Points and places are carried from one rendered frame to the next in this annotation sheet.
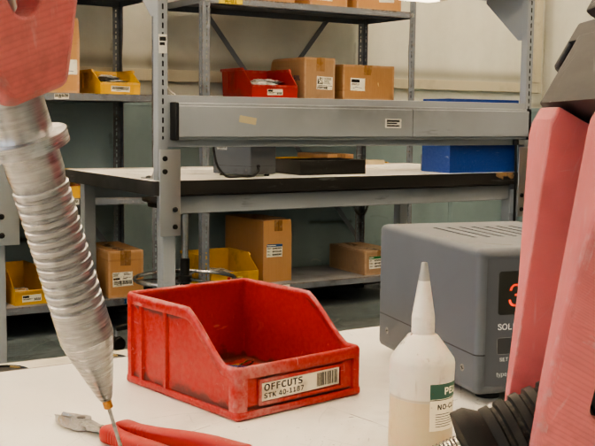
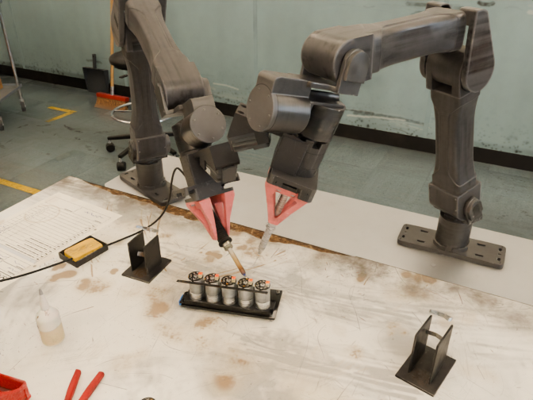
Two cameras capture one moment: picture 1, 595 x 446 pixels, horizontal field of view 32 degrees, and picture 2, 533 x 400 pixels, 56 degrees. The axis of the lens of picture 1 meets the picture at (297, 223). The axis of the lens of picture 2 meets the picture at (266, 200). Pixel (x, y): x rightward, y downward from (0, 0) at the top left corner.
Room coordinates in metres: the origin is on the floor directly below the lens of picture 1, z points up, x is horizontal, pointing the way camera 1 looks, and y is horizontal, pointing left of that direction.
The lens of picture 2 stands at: (0.53, 0.60, 1.33)
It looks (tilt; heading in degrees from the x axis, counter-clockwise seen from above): 29 degrees down; 239
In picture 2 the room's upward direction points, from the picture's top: straight up
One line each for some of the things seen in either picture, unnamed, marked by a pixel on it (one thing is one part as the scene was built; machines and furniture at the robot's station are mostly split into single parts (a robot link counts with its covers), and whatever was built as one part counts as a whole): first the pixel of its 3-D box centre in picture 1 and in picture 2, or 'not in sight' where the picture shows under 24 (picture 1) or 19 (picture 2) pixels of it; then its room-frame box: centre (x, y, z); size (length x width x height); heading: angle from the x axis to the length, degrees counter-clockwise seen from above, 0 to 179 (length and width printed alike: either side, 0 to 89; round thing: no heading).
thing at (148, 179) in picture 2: not in sight; (150, 172); (0.22, -0.47, 0.79); 0.20 x 0.07 x 0.08; 102
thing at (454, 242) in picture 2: not in sight; (453, 230); (-0.21, 0.07, 0.79); 0.20 x 0.07 x 0.08; 124
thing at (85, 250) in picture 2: not in sight; (83, 250); (0.43, -0.27, 0.76); 0.07 x 0.05 x 0.02; 24
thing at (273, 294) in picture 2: not in sight; (232, 300); (0.24, 0.00, 0.76); 0.16 x 0.07 x 0.01; 138
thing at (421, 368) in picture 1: (421, 357); (47, 314); (0.52, -0.07, 0.80); 0.03 x 0.03 x 0.10
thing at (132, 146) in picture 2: not in sight; (149, 148); (0.21, -0.46, 0.85); 0.09 x 0.06 x 0.06; 177
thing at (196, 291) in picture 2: not in sight; (197, 287); (0.29, -0.02, 0.79); 0.02 x 0.02 x 0.05
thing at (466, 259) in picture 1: (498, 302); not in sight; (0.70, -0.14, 0.80); 0.15 x 0.12 x 0.10; 19
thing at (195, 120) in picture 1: (367, 126); not in sight; (3.12, -0.21, 0.90); 1.30 x 0.06 x 0.12; 122
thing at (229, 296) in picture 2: not in sight; (229, 292); (0.25, 0.01, 0.79); 0.02 x 0.02 x 0.05
